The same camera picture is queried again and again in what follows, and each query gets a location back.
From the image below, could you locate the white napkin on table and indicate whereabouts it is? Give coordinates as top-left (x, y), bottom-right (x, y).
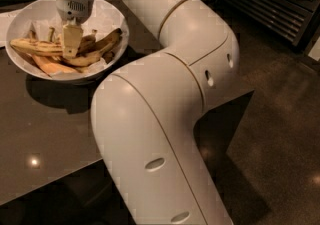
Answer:
top-left (0, 9), bottom-right (20, 48)

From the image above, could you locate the right yellow banana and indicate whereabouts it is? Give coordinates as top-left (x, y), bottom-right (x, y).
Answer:
top-left (79, 28), bottom-right (122, 54)

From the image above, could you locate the long spotted yellow banana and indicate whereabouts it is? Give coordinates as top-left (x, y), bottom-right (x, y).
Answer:
top-left (9, 38), bottom-right (63, 56)

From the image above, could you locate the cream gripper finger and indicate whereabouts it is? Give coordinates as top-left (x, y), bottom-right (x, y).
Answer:
top-left (61, 21), bottom-right (83, 59)

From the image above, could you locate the white ceramic bowl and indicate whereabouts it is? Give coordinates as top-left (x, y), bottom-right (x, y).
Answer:
top-left (5, 0), bottom-right (129, 84)

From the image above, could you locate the lower yellow banana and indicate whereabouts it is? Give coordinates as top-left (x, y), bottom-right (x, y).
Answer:
top-left (62, 52), bottom-right (101, 67)

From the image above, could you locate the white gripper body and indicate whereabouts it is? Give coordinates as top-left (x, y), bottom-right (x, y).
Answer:
top-left (56, 0), bottom-right (94, 23)

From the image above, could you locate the orange peeled banana piece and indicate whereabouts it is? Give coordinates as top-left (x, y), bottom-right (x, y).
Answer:
top-left (32, 55), bottom-right (78, 76)

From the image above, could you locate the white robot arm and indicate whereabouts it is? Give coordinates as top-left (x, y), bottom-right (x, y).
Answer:
top-left (57, 0), bottom-right (239, 225)

